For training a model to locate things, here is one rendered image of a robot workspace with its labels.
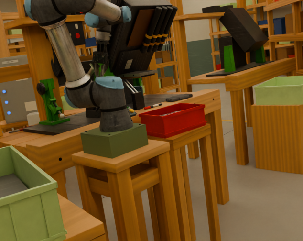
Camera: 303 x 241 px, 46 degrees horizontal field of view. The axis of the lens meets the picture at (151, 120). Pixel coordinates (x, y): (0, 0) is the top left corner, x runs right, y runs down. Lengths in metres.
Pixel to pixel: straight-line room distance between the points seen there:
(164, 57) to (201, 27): 3.82
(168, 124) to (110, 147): 0.49
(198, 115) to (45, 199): 1.21
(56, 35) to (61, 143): 0.55
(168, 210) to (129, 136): 0.40
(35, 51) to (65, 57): 0.89
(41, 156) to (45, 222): 0.74
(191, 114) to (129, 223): 0.74
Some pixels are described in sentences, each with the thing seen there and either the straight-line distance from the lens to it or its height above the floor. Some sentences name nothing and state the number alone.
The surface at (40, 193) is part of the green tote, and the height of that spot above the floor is 0.94.
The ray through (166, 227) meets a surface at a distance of 1.74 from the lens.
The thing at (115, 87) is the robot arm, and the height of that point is 1.13.
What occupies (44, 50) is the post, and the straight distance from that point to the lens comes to 2.45.
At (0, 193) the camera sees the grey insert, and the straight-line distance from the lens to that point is 1.40.
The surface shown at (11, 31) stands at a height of 2.09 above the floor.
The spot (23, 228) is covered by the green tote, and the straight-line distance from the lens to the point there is 1.04.
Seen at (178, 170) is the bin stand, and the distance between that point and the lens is 1.92.
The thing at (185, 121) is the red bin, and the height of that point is 0.86.
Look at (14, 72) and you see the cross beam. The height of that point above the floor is 1.23.
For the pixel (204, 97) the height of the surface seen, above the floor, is 0.87.
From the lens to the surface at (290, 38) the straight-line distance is 5.07.
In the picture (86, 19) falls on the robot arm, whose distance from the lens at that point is 1.82.
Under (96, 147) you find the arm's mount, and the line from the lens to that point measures 1.57.
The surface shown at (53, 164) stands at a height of 0.80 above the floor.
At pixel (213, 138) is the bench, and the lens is 2.77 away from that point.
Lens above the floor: 1.28
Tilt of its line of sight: 12 degrees down
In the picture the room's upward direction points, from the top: 8 degrees counter-clockwise
